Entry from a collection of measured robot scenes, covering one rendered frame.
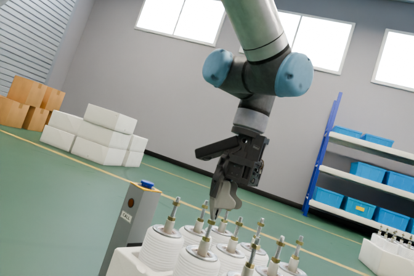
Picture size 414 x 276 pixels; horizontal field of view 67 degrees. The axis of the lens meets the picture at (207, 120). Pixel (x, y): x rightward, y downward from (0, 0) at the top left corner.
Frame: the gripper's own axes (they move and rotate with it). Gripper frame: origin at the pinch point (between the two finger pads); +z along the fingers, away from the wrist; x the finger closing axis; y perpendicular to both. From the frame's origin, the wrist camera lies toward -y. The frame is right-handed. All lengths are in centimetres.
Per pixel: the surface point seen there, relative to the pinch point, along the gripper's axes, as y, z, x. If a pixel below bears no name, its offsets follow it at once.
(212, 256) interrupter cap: 2.9, 9.0, 1.0
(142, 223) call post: -23.5, 12.7, 9.3
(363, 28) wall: -44, -305, 501
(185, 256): -1.0, 10.0, -4.4
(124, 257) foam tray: -15.7, 16.8, -4.6
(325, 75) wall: -82, -204, 492
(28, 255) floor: -53, 34, 1
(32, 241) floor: -62, 34, 7
